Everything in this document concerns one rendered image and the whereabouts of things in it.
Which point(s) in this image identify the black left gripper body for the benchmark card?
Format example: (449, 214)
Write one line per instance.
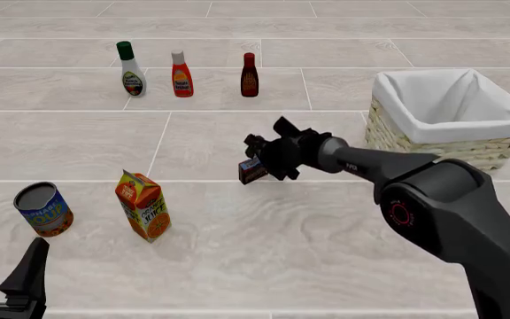
(13, 309)

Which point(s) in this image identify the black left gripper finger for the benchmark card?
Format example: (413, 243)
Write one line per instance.
(27, 272)

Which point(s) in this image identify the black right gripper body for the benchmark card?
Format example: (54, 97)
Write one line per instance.
(279, 157)

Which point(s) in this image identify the chocolate pudding box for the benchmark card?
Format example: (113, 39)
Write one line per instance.
(251, 172)

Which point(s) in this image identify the grey and black right robot arm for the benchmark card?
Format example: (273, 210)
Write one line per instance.
(441, 202)

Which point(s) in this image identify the wicker basket with white liner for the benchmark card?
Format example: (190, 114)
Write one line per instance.
(441, 99)

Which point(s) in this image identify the alphabet soup can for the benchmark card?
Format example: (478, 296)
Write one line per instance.
(44, 211)

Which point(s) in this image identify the dark brown barbecue sauce bottle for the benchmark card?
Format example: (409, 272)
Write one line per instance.
(249, 79)

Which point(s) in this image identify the red ketchup bottle white cap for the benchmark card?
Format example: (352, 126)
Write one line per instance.
(182, 79)

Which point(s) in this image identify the orange juice carton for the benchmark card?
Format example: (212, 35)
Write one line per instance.
(144, 207)

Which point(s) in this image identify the ranch dressing bottle green cap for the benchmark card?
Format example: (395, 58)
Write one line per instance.
(133, 76)

